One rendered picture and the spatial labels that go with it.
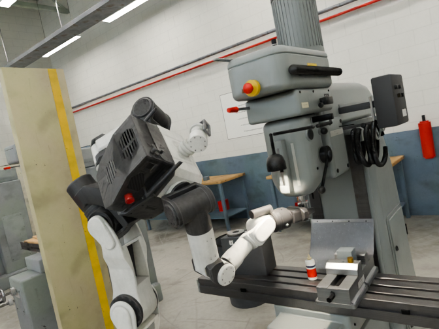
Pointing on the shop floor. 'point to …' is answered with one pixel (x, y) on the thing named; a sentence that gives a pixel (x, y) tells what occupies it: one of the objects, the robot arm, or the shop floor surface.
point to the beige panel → (57, 195)
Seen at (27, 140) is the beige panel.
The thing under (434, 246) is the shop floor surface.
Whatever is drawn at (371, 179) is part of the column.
